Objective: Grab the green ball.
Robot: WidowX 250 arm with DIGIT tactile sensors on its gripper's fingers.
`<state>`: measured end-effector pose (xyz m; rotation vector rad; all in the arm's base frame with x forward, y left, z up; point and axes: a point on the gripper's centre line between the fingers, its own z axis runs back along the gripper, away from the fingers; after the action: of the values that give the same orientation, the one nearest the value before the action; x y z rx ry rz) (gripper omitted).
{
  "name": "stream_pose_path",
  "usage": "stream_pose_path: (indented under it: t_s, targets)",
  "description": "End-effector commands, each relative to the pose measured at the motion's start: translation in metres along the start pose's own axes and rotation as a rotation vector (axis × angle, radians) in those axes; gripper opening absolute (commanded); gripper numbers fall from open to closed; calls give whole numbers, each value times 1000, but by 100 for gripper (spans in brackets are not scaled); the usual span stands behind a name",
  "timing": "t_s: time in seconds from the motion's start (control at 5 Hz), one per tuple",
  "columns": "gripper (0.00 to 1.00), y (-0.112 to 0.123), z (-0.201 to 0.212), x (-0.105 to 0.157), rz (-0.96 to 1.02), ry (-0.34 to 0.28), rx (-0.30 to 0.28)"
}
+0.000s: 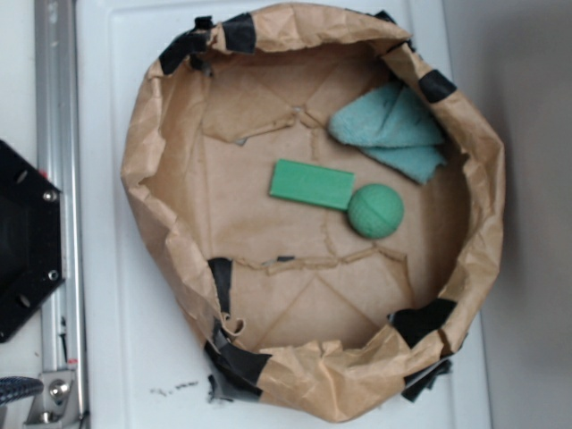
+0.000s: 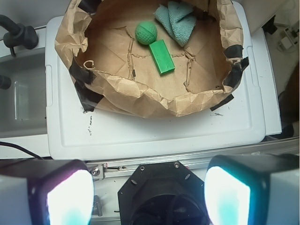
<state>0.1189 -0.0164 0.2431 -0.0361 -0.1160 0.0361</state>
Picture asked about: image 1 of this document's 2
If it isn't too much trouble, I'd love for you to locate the green ball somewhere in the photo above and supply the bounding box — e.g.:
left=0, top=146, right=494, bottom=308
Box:
left=347, top=184, right=405, bottom=240

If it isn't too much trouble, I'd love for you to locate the green rectangular block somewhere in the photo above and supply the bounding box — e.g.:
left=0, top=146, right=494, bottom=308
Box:
left=269, top=159, right=355, bottom=211

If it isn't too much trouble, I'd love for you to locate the brown paper bag bin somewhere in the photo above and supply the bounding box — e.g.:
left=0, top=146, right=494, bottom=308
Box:
left=121, top=3, right=505, bottom=423

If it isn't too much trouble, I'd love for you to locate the light blue folded cloth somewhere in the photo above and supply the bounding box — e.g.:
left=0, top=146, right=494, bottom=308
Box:
left=328, top=81, right=447, bottom=184

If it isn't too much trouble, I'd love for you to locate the white tray board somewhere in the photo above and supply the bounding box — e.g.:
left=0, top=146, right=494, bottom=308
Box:
left=77, top=1, right=467, bottom=428

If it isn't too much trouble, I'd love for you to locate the aluminium extrusion rail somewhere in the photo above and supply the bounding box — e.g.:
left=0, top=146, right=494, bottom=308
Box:
left=34, top=1, right=89, bottom=428

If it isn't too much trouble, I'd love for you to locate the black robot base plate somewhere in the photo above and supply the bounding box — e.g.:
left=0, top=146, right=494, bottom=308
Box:
left=1, top=142, right=63, bottom=343

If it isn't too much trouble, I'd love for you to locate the metal corner bracket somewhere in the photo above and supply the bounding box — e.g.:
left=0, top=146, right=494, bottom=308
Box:
left=23, top=370, right=80, bottom=428

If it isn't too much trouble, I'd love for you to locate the braided grey cable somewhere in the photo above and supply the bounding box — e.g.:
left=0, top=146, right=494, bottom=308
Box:
left=0, top=375, right=44, bottom=402

